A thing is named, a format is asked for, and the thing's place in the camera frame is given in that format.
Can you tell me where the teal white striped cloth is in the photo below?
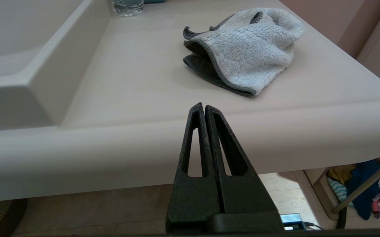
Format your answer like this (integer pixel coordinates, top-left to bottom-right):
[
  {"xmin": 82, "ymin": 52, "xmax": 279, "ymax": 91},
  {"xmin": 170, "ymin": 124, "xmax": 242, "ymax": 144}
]
[{"xmin": 327, "ymin": 177, "xmax": 354, "ymax": 208}]

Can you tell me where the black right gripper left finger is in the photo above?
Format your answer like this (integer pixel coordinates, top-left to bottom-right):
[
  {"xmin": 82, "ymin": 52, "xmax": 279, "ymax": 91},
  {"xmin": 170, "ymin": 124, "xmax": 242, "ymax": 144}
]
[{"xmin": 166, "ymin": 103, "xmax": 224, "ymax": 234}]

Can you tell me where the pile of coloured clothes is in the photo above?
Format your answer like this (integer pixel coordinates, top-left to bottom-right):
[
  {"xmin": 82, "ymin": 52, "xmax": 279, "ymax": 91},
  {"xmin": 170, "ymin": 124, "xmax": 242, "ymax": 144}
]
[{"xmin": 332, "ymin": 151, "xmax": 380, "ymax": 214}]

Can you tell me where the clear bottle with grey cap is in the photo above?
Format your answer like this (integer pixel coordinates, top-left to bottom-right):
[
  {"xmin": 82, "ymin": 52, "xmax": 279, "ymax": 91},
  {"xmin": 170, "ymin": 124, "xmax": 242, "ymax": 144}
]
[{"xmin": 112, "ymin": 0, "xmax": 144, "ymax": 17}]

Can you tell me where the yellow garment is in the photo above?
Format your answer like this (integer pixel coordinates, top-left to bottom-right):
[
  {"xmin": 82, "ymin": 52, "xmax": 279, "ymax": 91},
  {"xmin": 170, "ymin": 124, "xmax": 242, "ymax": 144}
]
[{"xmin": 328, "ymin": 164, "xmax": 357, "ymax": 185}]

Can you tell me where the small blue power adapter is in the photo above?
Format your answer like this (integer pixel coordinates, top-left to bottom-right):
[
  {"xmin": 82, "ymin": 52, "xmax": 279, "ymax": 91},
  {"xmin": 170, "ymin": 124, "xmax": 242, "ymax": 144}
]
[{"xmin": 280, "ymin": 213, "xmax": 307, "ymax": 231}]

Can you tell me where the dark blue garment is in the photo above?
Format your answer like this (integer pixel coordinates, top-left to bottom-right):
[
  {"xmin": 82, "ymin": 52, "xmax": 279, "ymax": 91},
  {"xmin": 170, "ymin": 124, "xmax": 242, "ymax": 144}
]
[{"xmin": 346, "ymin": 160, "xmax": 380, "ymax": 220}]

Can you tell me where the black corrugated hose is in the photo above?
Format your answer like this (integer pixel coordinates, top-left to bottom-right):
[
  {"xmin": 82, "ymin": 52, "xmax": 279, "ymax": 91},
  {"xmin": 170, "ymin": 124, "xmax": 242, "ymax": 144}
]
[{"xmin": 336, "ymin": 206, "xmax": 348, "ymax": 229}]

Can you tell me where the grey fluffy microfiber cloth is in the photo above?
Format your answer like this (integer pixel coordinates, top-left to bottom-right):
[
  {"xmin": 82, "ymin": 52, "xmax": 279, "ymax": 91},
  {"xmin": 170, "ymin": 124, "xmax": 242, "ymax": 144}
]
[{"xmin": 183, "ymin": 7, "xmax": 305, "ymax": 97}]

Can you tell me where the white ceramic sink basin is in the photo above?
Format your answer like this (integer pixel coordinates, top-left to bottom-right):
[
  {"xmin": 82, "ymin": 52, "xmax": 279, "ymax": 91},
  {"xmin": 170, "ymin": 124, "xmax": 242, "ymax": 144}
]
[{"xmin": 0, "ymin": 0, "xmax": 113, "ymax": 133}]

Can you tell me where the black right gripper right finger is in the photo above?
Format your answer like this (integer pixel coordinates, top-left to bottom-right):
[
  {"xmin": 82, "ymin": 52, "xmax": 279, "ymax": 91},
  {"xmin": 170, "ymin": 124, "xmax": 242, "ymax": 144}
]
[{"xmin": 205, "ymin": 105, "xmax": 282, "ymax": 215}]

